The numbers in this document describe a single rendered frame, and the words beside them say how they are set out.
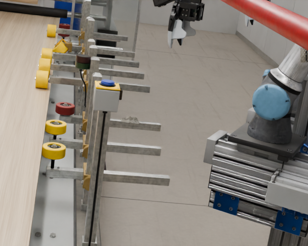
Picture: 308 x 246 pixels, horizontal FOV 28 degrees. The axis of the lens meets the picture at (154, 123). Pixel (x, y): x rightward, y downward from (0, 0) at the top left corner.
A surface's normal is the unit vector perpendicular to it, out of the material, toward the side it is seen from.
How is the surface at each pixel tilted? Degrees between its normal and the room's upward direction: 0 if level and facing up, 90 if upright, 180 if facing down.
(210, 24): 90
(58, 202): 0
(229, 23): 90
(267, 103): 97
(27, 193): 0
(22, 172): 0
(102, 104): 90
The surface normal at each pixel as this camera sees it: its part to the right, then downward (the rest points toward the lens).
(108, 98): 0.12, 0.32
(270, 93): -0.37, 0.35
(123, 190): 0.14, -0.94
